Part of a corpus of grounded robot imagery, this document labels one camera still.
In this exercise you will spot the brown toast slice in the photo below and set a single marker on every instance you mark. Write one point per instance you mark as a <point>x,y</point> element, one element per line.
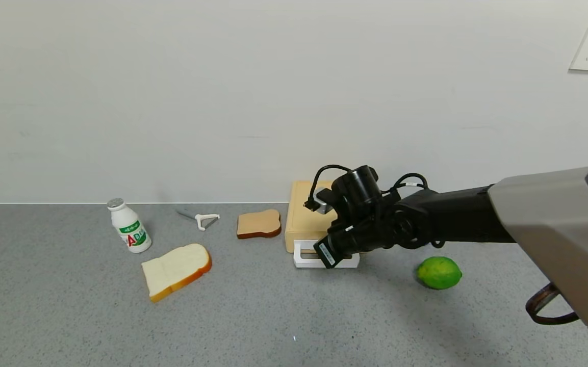
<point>258,224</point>

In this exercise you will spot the white milk bottle green label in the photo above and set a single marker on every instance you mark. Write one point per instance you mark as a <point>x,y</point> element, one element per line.
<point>129,229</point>

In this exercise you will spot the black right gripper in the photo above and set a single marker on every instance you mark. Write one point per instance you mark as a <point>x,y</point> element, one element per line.
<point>326,253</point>

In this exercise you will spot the green lime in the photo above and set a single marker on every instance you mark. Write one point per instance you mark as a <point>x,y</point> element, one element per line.
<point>439,273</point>

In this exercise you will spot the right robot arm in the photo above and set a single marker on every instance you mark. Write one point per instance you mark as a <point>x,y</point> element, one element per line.
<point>554,229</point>

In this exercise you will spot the white bread slice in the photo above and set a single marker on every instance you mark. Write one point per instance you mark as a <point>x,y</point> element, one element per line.
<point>175,269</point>

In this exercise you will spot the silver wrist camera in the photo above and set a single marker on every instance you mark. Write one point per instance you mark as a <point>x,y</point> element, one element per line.
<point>326,208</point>

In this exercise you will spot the white peeler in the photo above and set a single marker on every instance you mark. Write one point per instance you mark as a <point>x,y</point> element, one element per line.
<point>202,219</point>

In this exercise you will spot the yellow drawer case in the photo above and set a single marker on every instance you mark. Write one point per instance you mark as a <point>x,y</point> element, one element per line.
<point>301,214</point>

